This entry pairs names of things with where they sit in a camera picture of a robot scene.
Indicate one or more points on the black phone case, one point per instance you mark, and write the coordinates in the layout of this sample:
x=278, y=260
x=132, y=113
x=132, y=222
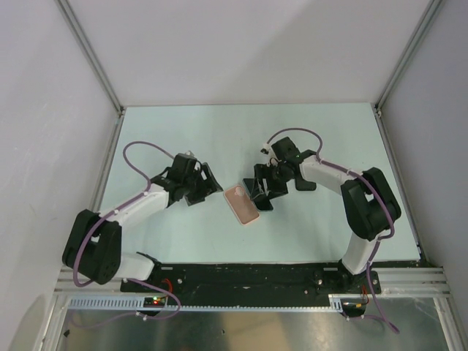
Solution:
x=304, y=186

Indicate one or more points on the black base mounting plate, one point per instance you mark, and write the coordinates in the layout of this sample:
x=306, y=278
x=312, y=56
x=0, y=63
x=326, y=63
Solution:
x=254, y=285

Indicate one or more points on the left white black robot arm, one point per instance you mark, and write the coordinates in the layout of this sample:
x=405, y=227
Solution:
x=94, y=246

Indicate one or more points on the pink phone case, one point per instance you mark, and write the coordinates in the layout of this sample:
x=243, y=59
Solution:
x=240, y=204

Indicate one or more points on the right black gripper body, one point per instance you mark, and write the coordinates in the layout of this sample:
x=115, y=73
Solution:
x=281, y=178

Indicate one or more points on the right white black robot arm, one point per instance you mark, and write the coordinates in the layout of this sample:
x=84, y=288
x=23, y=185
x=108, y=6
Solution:
x=370, y=205

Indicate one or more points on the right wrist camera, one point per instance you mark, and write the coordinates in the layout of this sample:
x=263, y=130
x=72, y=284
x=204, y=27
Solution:
x=269, y=153

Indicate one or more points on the aluminium frame post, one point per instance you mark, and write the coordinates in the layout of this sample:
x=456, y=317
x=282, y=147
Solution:
x=89, y=53
x=415, y=40

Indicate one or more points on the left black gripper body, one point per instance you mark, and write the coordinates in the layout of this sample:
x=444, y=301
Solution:
x=194, y=189

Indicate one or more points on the right aluminium frame post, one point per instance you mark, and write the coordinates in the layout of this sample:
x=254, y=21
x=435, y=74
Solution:
x=415, y=40

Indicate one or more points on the left aluminium frame post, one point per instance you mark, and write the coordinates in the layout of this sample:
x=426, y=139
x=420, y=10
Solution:
x=89, y=53

